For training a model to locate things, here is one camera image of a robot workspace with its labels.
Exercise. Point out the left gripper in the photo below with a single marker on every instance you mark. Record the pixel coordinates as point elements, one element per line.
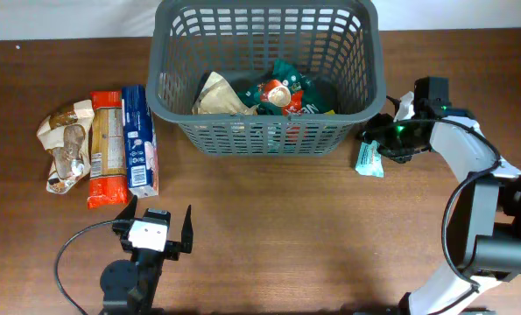
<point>173,248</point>

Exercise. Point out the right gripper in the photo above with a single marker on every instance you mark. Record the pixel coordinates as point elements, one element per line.
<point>381,136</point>

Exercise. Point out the light teal tissue pack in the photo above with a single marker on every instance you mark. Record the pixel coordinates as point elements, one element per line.
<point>369,161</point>

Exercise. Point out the blue tissue box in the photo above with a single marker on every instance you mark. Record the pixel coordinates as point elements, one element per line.
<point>140,143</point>

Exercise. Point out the orange spaghetti pack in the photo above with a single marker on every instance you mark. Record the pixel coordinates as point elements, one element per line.
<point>108,175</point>

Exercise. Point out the green Nescafe bag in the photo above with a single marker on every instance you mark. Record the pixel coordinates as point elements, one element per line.
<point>286,92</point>

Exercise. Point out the brown and cream snack bag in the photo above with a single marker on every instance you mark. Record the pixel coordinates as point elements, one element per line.
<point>64,135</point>

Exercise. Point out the beige paper bag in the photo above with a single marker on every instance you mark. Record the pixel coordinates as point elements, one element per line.
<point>216,96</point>

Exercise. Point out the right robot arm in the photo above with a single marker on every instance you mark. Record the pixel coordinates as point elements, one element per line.
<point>480,230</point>

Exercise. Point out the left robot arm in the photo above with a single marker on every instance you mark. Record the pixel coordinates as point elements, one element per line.
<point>129,286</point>

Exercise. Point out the grey plastic basket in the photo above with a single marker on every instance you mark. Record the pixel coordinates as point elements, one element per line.
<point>335,43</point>

